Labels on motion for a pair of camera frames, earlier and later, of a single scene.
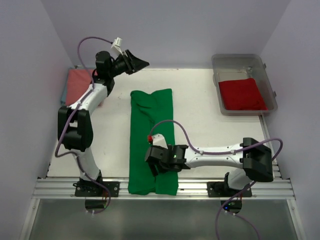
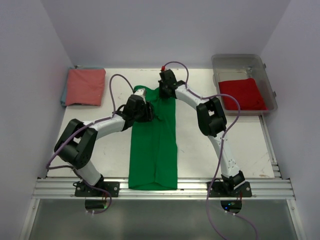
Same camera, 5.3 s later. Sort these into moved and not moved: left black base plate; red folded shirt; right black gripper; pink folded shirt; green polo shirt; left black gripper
Moved: left black gripper; right black gripper
Not moved: red folded shirt; pink folded shirt; left black base plate; green polo shirt
